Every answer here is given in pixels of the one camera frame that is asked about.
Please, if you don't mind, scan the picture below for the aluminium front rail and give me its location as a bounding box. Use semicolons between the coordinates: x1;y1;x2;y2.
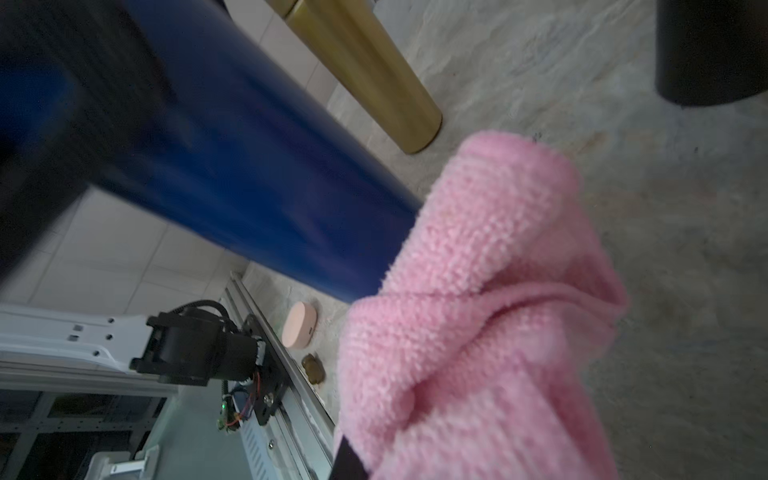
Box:
220;273;334;479

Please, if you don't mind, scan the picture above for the black thermos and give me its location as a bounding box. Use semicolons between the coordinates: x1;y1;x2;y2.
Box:
655;0;767;107

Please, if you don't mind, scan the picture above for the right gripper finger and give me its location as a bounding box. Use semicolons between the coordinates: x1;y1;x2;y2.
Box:
329;437;369;480

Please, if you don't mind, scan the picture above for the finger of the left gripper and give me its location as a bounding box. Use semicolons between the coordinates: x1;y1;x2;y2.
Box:
1;1;169;279

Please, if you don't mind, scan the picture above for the pink cloth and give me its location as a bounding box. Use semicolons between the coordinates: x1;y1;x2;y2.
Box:
335;131;628;479

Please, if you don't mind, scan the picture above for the small brass fitting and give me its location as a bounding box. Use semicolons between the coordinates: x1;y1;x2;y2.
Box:
301;354;326;385

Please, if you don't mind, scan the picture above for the gold thermos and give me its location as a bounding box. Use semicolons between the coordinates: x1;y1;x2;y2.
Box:
267;0;443;154

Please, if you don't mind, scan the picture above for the pink oval soap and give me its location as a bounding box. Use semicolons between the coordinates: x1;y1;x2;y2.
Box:
281;302;317;350

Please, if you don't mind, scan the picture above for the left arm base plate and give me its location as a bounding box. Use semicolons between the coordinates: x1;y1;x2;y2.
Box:
243;314;290;426

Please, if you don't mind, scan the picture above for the left circuit board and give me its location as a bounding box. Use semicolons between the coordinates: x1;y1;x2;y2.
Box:
217;394;253;433

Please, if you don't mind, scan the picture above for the blue thermos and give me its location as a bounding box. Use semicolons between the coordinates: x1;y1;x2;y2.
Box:
0;0;424;304

